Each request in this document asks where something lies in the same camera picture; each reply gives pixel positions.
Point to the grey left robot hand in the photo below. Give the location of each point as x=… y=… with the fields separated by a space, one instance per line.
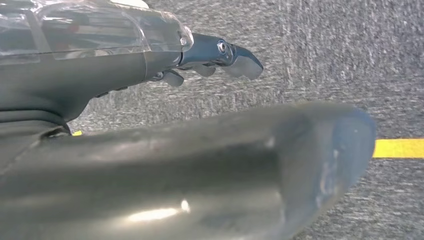
x=198 y=182

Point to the yellow floor tape marking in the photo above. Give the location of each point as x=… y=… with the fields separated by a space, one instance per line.
x=397 y=148

